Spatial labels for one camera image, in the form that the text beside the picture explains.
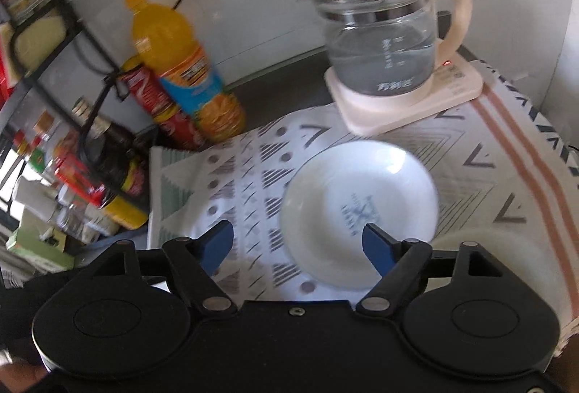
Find white bakery print plate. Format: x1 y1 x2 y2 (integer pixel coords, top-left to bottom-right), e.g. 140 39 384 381
280 140 439 290

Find person's hand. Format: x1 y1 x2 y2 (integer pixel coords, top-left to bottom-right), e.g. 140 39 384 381
0 362 48 393

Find dark soy sauce bottle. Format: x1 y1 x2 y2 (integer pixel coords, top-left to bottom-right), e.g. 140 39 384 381
84 115 149 229

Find red cola bottle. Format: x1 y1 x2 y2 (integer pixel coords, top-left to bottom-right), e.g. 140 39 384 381
122 56 206 151

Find patterned table cloth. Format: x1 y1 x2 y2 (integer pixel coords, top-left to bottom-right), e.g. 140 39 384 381
147 61 578 343

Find orange juice bottle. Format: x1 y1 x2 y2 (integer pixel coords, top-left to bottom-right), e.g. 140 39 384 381
126 0 245 143

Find glass electric kettle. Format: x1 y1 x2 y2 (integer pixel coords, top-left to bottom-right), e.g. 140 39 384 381
310 0 473 98

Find black wire rack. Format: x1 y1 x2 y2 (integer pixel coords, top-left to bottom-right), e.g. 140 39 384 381
1 0 152 213

